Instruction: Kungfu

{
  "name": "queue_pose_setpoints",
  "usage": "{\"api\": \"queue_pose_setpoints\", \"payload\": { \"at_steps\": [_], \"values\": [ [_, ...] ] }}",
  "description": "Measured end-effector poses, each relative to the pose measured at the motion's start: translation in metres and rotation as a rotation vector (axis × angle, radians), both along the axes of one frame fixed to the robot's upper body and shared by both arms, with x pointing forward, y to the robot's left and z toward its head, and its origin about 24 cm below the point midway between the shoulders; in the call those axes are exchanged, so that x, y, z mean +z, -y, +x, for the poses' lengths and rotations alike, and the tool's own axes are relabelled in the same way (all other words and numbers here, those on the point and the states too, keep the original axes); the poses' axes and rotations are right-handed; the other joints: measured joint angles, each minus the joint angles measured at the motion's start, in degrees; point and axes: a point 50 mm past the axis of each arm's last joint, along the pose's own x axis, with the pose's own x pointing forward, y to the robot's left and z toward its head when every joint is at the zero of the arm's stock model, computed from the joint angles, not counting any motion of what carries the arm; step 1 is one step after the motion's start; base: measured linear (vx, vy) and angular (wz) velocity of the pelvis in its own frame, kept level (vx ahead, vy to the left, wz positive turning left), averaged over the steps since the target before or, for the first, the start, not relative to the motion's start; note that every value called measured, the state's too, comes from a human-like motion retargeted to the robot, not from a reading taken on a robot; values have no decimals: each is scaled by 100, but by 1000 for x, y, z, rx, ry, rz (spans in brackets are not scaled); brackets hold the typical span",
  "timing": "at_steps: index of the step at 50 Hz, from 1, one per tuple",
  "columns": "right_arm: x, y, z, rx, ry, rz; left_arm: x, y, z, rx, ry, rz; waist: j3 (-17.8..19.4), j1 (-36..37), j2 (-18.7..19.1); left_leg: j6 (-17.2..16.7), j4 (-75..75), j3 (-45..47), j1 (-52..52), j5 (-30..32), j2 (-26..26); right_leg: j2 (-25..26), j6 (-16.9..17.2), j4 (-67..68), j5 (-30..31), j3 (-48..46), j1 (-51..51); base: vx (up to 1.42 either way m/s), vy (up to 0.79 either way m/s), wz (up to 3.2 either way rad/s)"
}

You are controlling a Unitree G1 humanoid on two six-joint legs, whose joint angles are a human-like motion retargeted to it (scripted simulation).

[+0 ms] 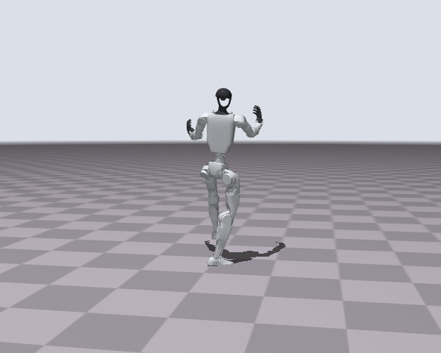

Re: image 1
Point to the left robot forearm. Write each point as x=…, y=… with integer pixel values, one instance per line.
x=191, y=134

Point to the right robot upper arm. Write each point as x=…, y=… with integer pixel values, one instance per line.
x=241, y=122

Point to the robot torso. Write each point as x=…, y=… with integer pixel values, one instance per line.
x=220, y=137

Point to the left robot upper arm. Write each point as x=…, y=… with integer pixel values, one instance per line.
x=202, y=120

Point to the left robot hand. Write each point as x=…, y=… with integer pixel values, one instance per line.
x=189, y=126

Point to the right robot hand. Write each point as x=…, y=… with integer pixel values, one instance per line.
x=258, y=113

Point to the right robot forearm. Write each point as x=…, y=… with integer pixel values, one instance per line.
x=257, y=127

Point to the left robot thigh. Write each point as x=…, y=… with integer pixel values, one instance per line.
x=211, y=184

